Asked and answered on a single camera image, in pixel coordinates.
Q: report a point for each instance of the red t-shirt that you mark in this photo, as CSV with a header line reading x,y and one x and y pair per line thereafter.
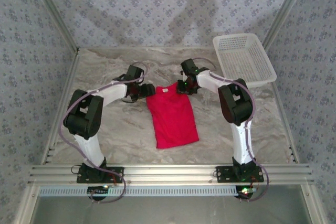
x,y
172,119

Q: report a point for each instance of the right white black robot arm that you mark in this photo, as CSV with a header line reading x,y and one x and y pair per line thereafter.
x,y
242,140

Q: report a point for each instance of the white perforated plastic basket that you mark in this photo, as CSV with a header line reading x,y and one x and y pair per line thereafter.
x,y
244,56

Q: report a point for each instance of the left black controller board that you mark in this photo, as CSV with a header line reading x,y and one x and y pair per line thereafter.
x,y
97,190

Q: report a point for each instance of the black controller board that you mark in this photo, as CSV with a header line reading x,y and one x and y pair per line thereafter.
x,y
242,195
97,190

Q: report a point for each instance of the right black controller board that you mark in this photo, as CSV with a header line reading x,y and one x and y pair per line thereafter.
x,y
242,195

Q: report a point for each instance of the aluminium table side rail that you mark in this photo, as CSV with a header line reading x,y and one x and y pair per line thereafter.
x,y
69,77
292,148

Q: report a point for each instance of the aluminium frame post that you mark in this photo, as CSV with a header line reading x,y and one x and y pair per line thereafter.
x,y
284,11
56,11

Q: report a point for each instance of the aluminium mounting rail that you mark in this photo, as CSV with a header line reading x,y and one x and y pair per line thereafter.
x,y
170,174

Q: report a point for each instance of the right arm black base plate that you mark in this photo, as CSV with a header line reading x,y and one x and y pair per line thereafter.
x,y
223,176

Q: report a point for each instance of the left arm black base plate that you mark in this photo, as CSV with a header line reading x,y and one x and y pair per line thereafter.
x,y
82,178

